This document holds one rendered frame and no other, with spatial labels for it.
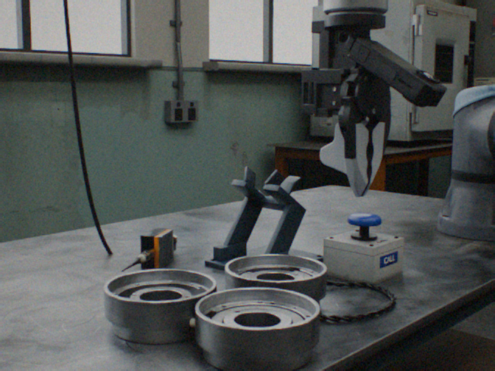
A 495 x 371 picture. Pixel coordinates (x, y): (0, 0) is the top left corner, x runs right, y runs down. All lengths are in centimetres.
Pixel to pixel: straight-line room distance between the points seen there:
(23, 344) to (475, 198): 69
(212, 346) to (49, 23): 202
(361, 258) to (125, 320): 30
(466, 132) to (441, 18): 199
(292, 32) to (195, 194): 107
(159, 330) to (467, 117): 62
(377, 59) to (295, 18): 266
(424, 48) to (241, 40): 84
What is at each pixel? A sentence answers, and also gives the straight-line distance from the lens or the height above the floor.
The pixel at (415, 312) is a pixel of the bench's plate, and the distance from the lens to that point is 67.
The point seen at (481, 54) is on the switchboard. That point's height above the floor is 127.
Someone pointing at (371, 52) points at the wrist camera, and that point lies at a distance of 73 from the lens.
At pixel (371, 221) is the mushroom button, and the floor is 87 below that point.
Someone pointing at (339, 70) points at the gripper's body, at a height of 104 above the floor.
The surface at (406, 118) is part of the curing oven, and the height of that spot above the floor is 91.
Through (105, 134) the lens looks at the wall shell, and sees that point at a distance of 245.
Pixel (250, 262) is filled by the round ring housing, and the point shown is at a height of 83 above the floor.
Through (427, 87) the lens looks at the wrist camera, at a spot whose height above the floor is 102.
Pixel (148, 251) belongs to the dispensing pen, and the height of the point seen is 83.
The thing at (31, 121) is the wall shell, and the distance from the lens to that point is 229.
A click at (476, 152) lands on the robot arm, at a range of 101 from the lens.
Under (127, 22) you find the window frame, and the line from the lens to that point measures 258.
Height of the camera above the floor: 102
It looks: 8 degrees down
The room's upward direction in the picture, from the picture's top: straight up
